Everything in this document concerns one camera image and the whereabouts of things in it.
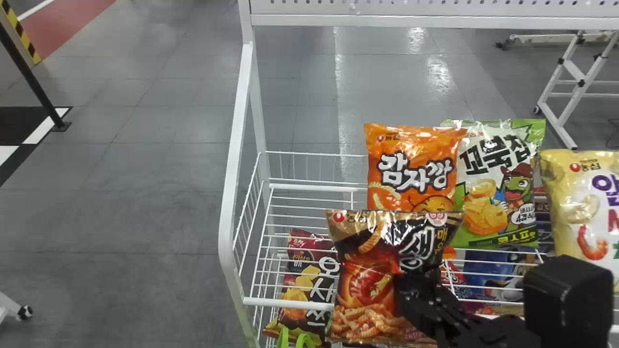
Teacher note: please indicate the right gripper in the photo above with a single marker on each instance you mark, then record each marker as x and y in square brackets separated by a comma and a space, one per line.
[498, 336]

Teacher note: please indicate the black snack packet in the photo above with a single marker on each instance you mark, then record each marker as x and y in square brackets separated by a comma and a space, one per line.
[367, 270]

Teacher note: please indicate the green basket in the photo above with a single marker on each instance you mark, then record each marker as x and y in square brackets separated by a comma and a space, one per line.
[283, 338]

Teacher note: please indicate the blue snack packet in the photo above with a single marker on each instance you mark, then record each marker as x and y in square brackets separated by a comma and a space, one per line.
[488, 270]

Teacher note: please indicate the dark red snack packet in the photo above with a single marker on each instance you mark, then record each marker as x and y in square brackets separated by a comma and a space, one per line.
[309, 285]

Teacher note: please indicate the orange snack packet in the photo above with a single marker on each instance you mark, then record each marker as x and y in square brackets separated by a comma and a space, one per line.
[411, 145]

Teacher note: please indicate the yellow snack packet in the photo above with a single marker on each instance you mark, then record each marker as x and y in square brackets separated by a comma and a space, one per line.
[575, 203]

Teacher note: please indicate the green snack packet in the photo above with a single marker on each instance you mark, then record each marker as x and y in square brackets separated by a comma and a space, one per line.
[498, 145]

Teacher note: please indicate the white trolley leg with wheel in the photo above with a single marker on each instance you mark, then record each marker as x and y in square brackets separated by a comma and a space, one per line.
[14, 309]

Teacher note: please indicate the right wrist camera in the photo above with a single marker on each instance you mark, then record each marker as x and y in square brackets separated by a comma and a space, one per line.
[568, 299]

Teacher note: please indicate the white metal frame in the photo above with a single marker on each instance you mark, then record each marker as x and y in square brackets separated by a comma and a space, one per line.
[575, 77]

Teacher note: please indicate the striped post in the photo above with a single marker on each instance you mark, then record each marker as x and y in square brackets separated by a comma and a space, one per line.
[24, 58]

